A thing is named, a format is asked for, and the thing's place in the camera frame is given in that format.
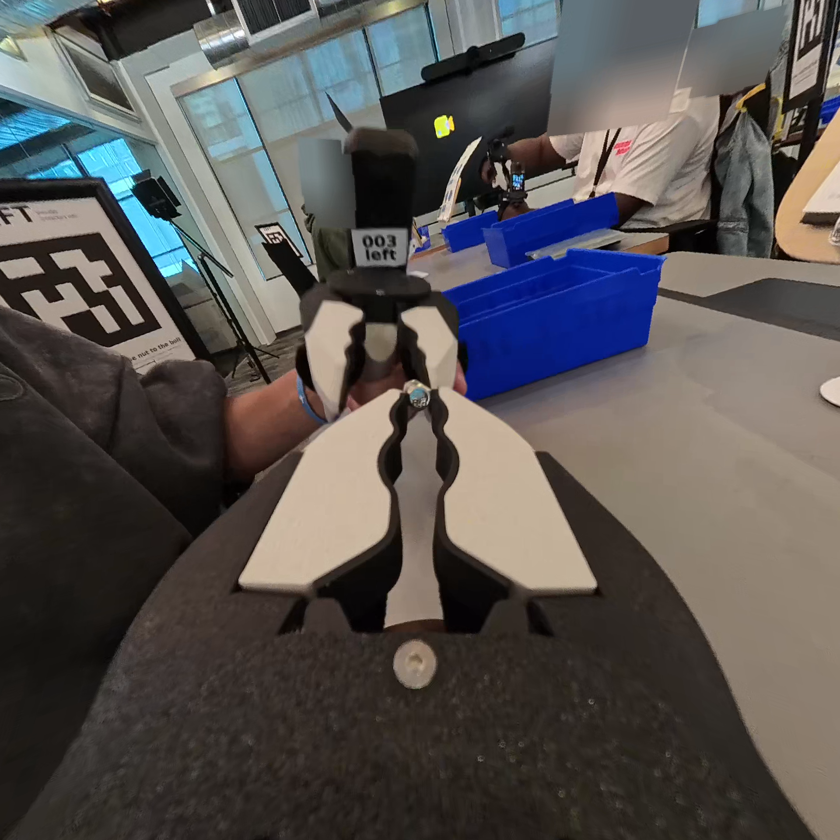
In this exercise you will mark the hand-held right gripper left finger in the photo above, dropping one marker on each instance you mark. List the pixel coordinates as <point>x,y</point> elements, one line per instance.
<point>328,519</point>

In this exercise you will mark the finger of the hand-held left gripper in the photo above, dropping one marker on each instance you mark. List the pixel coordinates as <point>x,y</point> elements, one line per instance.
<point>328,348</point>
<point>431,344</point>

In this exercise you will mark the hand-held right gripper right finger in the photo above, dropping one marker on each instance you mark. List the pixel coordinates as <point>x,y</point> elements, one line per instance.
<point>519,519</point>

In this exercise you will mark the silver bolt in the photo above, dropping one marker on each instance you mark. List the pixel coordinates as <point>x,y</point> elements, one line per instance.
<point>418,394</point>

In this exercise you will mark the blue plastic bin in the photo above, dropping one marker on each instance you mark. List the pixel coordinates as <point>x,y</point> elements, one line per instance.
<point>470,232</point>
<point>565,344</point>
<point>519,282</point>
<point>551,226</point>

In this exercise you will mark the person's left forearm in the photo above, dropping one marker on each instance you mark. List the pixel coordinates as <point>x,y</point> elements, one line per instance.
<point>263,420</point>

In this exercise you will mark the grey desk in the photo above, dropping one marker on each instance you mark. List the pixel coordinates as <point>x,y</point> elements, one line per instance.
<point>722,499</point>

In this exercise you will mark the person's left hand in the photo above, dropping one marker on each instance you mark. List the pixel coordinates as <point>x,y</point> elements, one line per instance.
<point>357,391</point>

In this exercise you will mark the blue wristband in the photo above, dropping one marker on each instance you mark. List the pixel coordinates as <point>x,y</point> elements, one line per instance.
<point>310,402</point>

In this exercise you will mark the small framed sign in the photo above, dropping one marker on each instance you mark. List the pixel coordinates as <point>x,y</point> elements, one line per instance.
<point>280,240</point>

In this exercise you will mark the black monitor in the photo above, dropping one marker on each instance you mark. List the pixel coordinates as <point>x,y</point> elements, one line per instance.
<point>486,105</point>

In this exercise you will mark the grey metal plate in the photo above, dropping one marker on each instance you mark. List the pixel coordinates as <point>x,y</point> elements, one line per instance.
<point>578,242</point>

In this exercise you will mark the black white marker board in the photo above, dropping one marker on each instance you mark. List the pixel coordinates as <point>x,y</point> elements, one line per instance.
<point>79,276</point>

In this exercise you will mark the denim jacket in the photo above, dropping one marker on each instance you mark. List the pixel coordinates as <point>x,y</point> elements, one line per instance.
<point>744,177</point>

